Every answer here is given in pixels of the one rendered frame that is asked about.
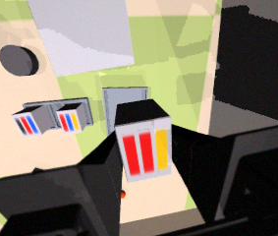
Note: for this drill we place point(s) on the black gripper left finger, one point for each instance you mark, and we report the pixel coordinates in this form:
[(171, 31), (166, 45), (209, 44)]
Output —
[(95, 183)]

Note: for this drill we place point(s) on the dark grey short cylinder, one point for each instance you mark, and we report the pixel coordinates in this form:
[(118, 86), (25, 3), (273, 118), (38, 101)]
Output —
[(19, 61)]

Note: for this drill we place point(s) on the orange-handled screwdriver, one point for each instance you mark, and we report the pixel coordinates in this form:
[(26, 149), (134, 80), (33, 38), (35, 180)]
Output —
[(123, 194)]

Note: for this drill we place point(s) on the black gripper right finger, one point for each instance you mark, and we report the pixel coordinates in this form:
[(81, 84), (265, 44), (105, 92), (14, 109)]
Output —
[(208, 164)]

